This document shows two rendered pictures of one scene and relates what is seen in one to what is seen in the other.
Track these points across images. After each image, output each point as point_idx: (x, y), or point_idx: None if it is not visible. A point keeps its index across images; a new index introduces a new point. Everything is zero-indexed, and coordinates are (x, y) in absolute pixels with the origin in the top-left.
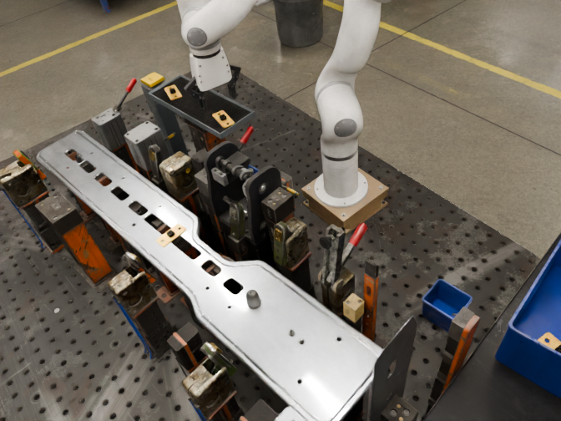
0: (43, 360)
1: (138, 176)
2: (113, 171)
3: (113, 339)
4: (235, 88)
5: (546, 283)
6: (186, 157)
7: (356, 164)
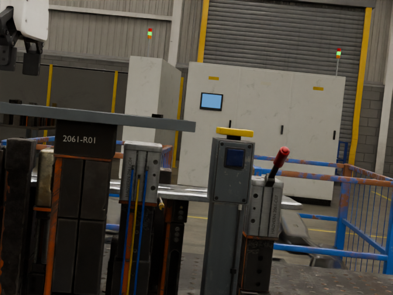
0: None
1: (118, 187)
2: (160, 189)
3: None
4: (0, 53)
5: None
6: (48, 149)
7: None
